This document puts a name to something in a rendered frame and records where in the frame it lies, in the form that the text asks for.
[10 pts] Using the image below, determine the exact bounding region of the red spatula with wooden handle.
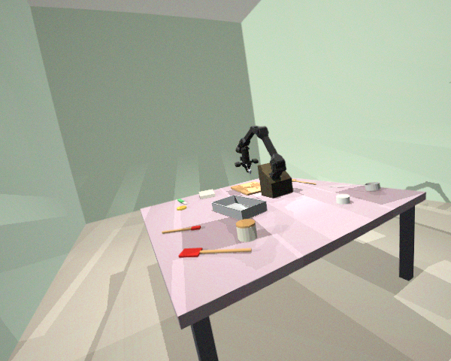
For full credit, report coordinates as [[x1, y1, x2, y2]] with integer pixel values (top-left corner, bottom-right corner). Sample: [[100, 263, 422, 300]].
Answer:
[[179, 247, 252, 258]]

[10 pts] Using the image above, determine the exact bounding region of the white short cylinder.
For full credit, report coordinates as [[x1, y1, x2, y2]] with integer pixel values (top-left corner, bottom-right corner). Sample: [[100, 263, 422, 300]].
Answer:
[[336, 195, 350, 205]]

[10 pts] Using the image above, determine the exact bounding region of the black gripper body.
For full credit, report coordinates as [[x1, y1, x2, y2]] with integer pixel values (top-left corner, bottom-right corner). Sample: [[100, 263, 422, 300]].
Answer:
[[235, 154, 259, 167]]

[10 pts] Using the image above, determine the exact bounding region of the grey cylindrical canister with wooden lid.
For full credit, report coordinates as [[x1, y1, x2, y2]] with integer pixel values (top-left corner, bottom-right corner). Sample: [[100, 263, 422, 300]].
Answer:
[[236, 219, 257, 242]]

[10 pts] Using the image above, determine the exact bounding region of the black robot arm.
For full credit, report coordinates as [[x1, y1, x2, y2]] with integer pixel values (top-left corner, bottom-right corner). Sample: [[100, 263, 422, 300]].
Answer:
[[235, 126, 286, 181]]

